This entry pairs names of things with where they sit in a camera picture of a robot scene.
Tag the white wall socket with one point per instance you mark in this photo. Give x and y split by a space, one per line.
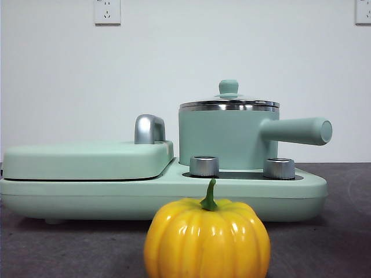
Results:
107 13
363 13

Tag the yellow toy pumpkin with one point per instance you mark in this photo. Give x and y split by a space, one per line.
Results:
207 240

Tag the silver control knob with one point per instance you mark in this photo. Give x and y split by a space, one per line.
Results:
204 166
279 168

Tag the mint green griddle cover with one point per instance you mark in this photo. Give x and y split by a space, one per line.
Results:
81 162

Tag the mint green steamer pot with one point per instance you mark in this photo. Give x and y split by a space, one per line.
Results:
220 136

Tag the glass lid with mint knob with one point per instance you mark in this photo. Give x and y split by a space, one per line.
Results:
228 87

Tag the mint green breakfast machine base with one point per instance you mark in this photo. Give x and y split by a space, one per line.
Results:
116 199

